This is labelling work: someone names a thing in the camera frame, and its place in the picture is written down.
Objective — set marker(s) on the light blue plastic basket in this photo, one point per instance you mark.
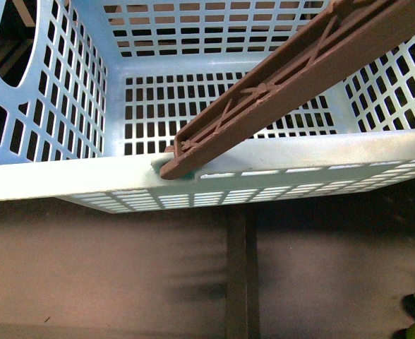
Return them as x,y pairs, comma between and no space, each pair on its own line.
92,93

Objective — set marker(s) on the black fruit display bin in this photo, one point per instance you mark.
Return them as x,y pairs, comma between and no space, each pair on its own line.
331,267

